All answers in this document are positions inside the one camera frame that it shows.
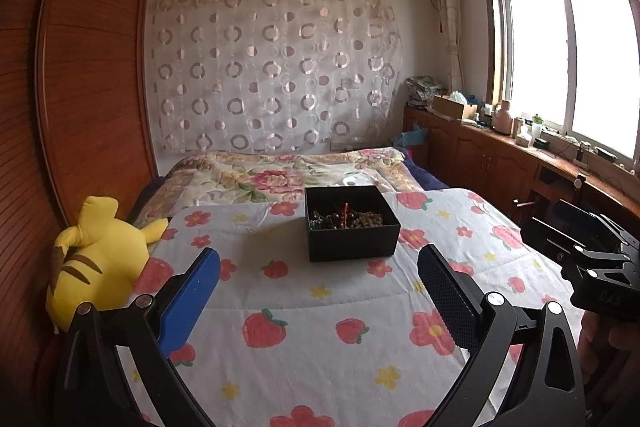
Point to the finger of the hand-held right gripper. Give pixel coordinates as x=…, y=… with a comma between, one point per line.
x=555, y=242
x=580, y=214

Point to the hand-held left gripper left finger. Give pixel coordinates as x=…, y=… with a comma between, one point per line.
x=190, y=302

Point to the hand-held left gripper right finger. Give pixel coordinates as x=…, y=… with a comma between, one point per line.
x=450, y=292

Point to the black jewelry box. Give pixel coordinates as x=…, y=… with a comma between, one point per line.
x=355, y=244

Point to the person's right hand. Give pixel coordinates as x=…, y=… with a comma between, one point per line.
x=615, y=357

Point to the small black device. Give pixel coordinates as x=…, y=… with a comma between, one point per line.
x=542, y=143

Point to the white tissue pack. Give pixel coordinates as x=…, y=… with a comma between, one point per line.
x=522, y=137

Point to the yellow plush toy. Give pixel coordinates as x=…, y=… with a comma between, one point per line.
x=100, y=267

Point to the green capped bottle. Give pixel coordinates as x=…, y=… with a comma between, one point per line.
x=537, y=127

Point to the wooden side cabinet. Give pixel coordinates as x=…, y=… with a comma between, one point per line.
x=480, y=157

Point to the navy blue sheet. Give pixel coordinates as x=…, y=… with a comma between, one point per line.
x=425, y=174

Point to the pink teapot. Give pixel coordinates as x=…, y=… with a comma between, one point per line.
x=502, y=119

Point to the white strawberry flower bedsheet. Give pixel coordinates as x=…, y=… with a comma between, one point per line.
x=325, y=337

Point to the beige floral quilt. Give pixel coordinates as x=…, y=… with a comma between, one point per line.
x=280, y=177

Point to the blue plastic bag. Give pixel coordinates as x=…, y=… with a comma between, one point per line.
x=412, y=134

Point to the cardboard box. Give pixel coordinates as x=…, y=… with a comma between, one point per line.
x=452, y=107

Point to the window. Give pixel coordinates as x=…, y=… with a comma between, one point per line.
x=560, y=47

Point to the stack of magazines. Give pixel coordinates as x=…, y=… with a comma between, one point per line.
x=425, y=89

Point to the window side curtain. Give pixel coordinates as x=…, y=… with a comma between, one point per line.
x=450, y=22

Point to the circle patterned sheer curtain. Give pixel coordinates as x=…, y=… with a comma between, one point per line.
x=275, y=72

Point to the wooden wardrobe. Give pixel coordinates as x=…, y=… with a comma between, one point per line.
x=85, y=57

